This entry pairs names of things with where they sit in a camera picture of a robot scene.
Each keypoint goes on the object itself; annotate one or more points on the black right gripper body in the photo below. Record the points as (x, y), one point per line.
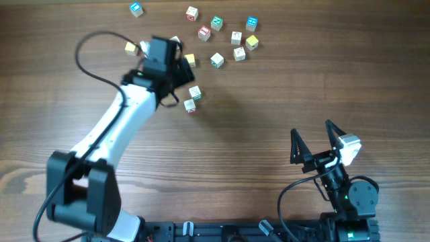
(318, 162)

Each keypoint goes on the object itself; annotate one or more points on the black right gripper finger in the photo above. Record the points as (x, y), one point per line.
(299, 151)
(334, 133)

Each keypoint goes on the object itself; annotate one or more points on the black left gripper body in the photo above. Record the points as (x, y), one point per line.
(181, 76)

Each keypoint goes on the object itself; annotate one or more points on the yellow S block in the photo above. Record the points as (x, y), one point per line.
(190, 59)

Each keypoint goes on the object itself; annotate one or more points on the red shell block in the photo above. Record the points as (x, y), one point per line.
(178, 41)

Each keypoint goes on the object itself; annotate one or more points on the green V block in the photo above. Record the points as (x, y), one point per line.
(195, 93)

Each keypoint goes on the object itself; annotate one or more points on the red A block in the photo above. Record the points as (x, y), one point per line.
(190, 106)

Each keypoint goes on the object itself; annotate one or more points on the red I block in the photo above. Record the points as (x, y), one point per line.
(204, 33)

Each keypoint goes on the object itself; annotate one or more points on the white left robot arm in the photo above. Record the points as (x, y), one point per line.
(82, 190)

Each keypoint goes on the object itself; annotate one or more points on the yellow-top block number 3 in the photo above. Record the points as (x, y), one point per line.
(131, 49)

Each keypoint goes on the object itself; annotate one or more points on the green N block number 8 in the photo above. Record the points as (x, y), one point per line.
(217, 60)

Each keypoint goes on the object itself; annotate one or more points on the red M block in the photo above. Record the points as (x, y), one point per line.
(191, 13)

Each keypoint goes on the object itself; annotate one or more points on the blue-top block far left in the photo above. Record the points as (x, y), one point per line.
(136, 9)

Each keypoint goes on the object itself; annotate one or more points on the blue-top block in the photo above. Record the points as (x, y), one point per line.
(136, 9)
(251, 23)

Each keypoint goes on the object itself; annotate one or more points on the green N top block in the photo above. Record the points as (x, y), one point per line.
(216, 23)

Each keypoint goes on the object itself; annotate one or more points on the yellow W block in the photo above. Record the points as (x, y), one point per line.
(239, 54)

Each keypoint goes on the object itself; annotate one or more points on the blue Z block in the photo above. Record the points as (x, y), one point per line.
(236, 38)

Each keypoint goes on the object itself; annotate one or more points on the yellow-top block right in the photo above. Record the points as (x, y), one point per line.
(251, 42)

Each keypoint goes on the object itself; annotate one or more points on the blue-top block right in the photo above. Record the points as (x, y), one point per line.
(251, 23)

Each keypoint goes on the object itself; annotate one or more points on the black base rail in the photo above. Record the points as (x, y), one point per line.
(235, 232)

